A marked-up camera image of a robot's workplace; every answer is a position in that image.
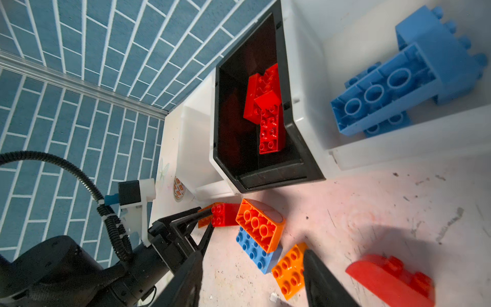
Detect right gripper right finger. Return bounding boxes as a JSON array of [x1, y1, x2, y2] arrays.
[[303, 249, 359, 307]]

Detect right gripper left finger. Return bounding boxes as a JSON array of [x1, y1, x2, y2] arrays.
[[152, 251, 203, 306]]

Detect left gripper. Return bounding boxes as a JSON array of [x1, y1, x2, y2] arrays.
[[99, 207, 214, 306]]

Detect red lego diagonal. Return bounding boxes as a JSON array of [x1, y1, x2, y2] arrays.
[[255, 91, 286, 155]]

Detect blue lego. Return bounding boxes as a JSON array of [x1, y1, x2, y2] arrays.
[[345, 62, 412, 138], [395, 6, 457, 51], [236, 227, 283, 275], [331, 34, 488, 136]]

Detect blue lego bottom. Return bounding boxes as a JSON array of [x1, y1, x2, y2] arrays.
[[395, 6, 457, 51]]

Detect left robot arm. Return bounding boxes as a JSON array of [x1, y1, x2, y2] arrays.
[[1, 207, 214, 306]]

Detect orange lego near left bin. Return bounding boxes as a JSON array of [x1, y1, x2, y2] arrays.
[[198, 203, 216, 228]]

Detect small orange lego square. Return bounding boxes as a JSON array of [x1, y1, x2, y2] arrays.
[[272, 243, 309, 300]]

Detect small red lego by bins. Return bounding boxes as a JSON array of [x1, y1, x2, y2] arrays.
[[211, 203, 240, 227]]

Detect blue lego under orange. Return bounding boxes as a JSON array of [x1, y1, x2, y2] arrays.
[[236, 227, 283, 275]]

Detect red curved lego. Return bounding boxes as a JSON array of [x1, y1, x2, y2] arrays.
[[346, 255, 436, 307]]

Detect orange lego top stacked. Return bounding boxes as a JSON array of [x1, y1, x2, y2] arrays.
[[236, 198, 286, 253]]

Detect white left bin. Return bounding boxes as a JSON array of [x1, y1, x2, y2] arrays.
[[176, 70, 240, 201]]

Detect white bin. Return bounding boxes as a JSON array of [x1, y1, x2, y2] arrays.
[[176, 70, 240, 201], [280, 1, 490, 179]]

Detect black middle bin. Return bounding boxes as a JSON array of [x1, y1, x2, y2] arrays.
[[212, 1, 323, 193]]

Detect white right bin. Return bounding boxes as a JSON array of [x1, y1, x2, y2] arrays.
[[280, 1, 490, 179]]

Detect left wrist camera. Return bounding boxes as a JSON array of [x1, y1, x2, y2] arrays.
[[104, 179, 156, 247]]

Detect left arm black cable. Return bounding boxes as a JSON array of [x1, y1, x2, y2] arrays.
[[0, 150, 134, 262]]

